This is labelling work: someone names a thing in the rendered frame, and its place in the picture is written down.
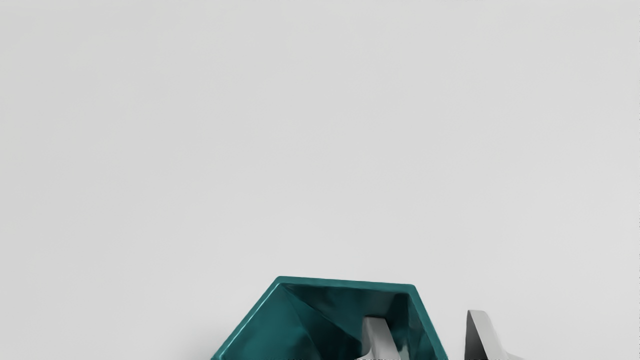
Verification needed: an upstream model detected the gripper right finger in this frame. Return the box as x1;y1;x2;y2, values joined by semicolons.
464;309;527;360

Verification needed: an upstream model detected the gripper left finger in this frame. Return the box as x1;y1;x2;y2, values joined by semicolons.
354;316;402;360

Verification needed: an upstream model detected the teal faceted mug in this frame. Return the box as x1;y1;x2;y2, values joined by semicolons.
210;275;449;360

